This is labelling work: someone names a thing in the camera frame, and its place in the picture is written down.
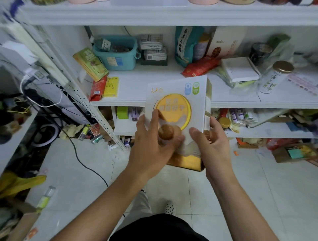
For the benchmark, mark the person's right hand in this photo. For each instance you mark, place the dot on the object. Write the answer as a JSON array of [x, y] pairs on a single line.
[[216, 159]]

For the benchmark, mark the person's left hand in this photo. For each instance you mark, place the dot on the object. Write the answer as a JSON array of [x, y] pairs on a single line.
[[151, 154]]

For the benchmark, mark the yellow box white label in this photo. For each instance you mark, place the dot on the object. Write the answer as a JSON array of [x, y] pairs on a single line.
[[176, 99]]

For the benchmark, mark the white metal shelving unit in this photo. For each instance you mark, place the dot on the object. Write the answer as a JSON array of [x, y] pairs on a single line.
[[149, 89]]

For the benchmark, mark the person's left forearm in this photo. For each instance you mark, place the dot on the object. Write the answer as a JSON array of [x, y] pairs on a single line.
[[97, 208]]

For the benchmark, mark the person's right forearm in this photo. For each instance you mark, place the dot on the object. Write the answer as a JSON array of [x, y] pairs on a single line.
[[243, 213]]

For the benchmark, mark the person's white shoe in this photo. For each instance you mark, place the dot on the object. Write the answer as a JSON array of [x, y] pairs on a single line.
[[169, 207]]

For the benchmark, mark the person's black clothing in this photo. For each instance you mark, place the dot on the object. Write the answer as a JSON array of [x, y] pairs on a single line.
[[159, 229]]

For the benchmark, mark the white flat box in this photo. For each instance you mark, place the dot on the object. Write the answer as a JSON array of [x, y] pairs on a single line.
[[241, 68]]

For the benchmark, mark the white box brown print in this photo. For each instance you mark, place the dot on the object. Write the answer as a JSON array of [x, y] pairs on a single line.
[[227, 40]]

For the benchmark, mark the brown carton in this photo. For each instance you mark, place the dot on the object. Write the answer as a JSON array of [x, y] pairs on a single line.
[[293, 153]]

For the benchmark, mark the yellow tag packet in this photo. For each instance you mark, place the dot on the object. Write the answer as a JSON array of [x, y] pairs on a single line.
[[111, 87]]

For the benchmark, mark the red snack packet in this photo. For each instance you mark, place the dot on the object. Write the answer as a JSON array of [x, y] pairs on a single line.
[[98, 89]]

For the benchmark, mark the red pouch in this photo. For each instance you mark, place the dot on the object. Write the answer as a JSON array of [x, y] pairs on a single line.
[[199, 67]]

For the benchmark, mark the teal plastic basket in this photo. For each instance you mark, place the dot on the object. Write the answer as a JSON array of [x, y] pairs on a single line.
[[119, 58]]

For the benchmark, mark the small black grey boxes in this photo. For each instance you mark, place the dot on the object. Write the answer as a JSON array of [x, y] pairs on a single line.
[[153, 49]]

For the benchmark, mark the green snack packet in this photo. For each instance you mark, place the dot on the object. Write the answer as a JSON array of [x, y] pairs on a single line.
[[91, 64]]

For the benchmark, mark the teal pouch bag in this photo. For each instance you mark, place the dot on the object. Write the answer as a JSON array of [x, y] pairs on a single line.
[[186, 44]]

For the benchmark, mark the dark jar with lid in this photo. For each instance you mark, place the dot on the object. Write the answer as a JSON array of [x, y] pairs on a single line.
[[261, 52]]

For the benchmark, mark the small clear bottle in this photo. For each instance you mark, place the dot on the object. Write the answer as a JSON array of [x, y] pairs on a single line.
[[44, 198]]

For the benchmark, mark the yellow plastic bag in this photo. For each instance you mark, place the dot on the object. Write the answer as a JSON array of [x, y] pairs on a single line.
[[20, 183]]

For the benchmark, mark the white power strip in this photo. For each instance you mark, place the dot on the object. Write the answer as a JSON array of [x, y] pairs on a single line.
[[39, 54]]

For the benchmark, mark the white power adapter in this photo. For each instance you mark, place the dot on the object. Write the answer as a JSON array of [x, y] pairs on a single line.
[[19, 52]]

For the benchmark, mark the blue tape strip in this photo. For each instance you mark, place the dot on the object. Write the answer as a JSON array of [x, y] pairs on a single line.
[[16, 7]]

